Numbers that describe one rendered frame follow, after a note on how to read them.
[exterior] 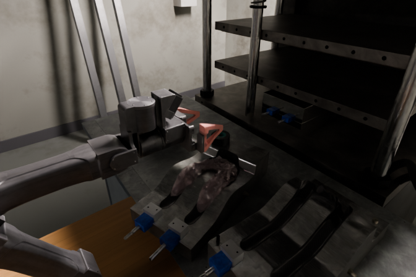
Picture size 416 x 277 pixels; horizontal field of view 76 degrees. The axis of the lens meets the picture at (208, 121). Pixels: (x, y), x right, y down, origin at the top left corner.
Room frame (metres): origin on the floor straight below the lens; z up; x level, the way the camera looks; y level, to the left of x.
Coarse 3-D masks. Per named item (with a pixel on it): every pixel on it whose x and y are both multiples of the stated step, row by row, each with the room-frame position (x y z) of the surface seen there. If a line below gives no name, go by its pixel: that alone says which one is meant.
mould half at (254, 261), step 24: (288, 192) 0.64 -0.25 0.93; (336, 192) 0.71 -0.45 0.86; (264, 216) 0.58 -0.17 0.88; (312, 216) 0.55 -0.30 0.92; (360, 216) 0.60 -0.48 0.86; (240, 240) 0.49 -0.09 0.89; (288, 240) 0.50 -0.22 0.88; (336, 240) 0.47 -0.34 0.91; (360, 240) 0.46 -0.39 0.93; (240, 264) 0.42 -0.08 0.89; (264, 264) 0.42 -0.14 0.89; (312, 264) 0.42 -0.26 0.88; (336, 264) 0.42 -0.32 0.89
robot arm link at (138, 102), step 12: (144, 96) 0.52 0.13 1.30; (120, 108) 0.47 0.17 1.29; (132, 108) 0.47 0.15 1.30; (144, 108) 0.47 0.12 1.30; (120, 120) 0.48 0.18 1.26; (132, 120) 0.47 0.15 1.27; (144, 120) 0.47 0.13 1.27; (156, 120) 0.50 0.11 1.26; (120, 132) 0.49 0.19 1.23; (132, 132) 0.46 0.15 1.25; (132, 144) 0.45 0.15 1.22; (120, 156) 0.42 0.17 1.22; (132, 156) 0.44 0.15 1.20; (120, 168) 0.42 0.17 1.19
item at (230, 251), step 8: (232, 240) 0.47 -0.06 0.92; (224, 248) 0.45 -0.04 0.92; (232, 248) 0.45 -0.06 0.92; (216, 256) 0.43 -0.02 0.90; (224, 256) 0.43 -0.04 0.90; (232, 256) 0.42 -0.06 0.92; (240, 256) 0.43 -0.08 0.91; (216, 264) 0.41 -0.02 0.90; (224, 264) 0.41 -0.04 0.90; (232, 264) 0.41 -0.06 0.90; (208, 272) 0.40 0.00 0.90; (216, 272) 0.40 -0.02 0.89; (224, 272) 0.40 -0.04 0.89
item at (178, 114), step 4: (180, 108) 0.62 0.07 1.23; (176, 112) 0.58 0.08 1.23; (180, 112) 0.58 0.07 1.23; (184, 112) 0.62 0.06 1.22; (188, 112) 0.62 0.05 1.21; (192, 112) 0.63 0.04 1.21; (196, 112) 0.64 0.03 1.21; (176, 116) 0.56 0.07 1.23; (180, 116) 0.56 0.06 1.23; (184, 116) 0.56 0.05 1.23; (192, 116) 0.64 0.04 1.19; (196, 116) 0.64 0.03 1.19; (184, 120) 0.56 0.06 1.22; (188, 120) 0.63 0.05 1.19; (192, 120) 0.63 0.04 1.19
